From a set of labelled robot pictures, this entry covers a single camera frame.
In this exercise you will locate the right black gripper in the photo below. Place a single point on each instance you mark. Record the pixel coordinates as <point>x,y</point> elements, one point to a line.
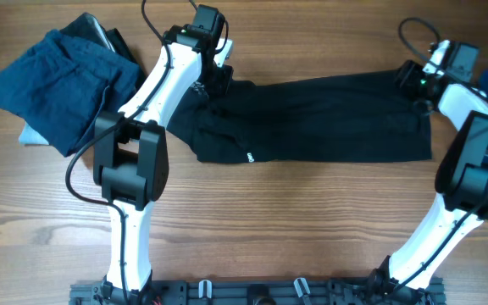
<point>406,77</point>

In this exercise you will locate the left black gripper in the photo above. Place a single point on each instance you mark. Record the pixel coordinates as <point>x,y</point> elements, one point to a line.
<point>220,88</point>

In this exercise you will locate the black t-shirt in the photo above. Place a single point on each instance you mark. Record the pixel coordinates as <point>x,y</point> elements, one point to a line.
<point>361,118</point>

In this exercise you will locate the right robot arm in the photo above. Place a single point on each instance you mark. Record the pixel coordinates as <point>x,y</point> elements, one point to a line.
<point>461,183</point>

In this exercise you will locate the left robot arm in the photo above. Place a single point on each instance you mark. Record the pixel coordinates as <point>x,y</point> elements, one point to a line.
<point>131,163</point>

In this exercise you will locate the folded dark blue garment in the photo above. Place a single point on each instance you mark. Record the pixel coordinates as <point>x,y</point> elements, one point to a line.
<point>60,85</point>

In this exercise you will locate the left white rail clip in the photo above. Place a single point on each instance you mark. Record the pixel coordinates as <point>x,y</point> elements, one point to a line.
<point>205,289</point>

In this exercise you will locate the white rail clip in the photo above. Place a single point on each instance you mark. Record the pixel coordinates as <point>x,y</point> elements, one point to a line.
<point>302,290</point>
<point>205,289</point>

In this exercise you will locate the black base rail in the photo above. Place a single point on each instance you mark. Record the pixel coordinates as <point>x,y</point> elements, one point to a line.
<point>332,292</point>

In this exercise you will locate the right white rail clip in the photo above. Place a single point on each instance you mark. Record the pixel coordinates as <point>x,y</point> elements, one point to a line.
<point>302,290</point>

